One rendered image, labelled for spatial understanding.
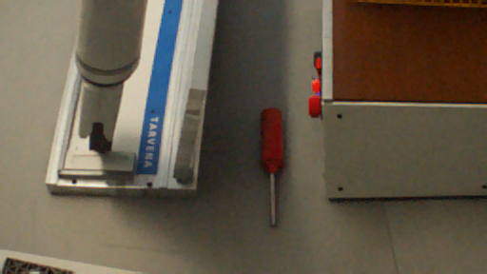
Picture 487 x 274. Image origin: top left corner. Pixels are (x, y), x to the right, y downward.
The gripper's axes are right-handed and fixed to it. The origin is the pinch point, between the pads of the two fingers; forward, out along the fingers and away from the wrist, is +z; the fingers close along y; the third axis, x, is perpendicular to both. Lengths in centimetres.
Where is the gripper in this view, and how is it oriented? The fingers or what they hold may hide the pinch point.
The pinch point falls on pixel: (101, 138)
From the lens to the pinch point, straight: 150.9
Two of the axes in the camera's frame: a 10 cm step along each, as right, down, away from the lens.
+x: 9.9, 1.3, 0.7
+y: -0.6, 7.8, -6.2
